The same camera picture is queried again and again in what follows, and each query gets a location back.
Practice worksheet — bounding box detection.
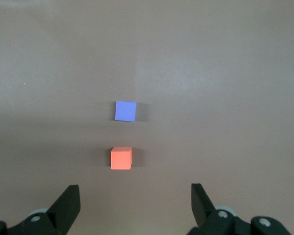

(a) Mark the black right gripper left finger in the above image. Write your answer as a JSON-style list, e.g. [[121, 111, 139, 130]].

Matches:
[[0, 185, 81, 235]]

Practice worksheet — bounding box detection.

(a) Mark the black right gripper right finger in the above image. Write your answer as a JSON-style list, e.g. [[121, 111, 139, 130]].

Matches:
[[187, 183, 291, 235]]

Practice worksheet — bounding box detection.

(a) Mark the orange foam block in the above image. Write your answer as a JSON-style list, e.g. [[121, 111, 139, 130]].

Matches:
[[110, 146, 133, 170]]

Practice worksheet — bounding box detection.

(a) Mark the purple foam block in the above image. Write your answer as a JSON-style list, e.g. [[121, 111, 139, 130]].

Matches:
[[114, 100, 137, 122]]

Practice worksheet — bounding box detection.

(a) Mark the brown table mat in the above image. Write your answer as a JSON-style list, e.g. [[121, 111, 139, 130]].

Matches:
[[0, 0, 294, 235]]

